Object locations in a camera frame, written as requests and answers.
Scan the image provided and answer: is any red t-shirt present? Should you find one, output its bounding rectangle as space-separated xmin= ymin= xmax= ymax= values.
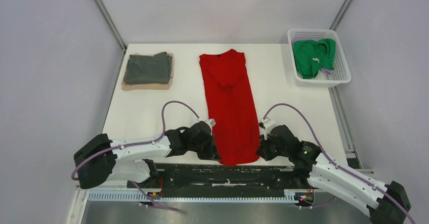
xmin=199 ymin=49 xmax=260 ymax=166

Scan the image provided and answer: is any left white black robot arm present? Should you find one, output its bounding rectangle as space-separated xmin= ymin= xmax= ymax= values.
xmin=72 ymin=119 xmax=220 ymax=189

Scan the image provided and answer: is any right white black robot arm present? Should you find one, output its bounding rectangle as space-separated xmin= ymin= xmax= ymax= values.
xmin=257 ymin=122 xmax=411 ymax=223

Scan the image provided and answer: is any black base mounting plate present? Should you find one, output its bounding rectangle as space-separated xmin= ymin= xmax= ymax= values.
xmin=139 ymin=163 xmax=314 ymax=197

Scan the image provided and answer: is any white plastic basket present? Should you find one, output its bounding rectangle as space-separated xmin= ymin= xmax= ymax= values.
xmin=287 ymin=28 xmax=351 ymax=87

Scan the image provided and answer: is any folded dark grey t-shirt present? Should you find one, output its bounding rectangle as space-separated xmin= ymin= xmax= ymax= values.
xmin=123 ymin=52 xmax=173 ymax=85

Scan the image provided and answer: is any folded beige t-shirt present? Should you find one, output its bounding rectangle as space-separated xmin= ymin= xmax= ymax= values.
xmin=121 ymin=53 xmax=175 ymax=91

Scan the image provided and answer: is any green t-shirt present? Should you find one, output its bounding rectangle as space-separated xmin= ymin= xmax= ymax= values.
xmin=292 ymin=38 xmax=337 ymax=79

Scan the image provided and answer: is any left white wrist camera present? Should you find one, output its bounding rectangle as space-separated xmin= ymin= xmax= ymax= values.
xmin=198 ymin=118 xmax=216 ymax=128

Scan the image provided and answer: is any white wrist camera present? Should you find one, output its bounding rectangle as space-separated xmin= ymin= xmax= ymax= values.
xmin=198 ymin=118 xmax=216 ymax=128
xmin=259 ymin=117 xmax=278 ymax=140

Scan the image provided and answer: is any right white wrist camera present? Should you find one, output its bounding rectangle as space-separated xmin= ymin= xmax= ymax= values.
xmin=259 ymin=117 xmax=278 ymax=140

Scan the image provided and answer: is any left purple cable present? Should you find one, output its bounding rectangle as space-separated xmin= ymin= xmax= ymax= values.
xmin=70 ymin=101 xmax=182 ymax=212

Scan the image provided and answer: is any aluminium frame rail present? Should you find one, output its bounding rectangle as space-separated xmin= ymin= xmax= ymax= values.
xmin=76 ymin=167 xmax=381 ymax=193

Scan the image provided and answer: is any white slotted cable duct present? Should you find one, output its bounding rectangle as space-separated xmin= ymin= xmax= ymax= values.
xmin=88 ymin=190 xmax=300 ymax=204

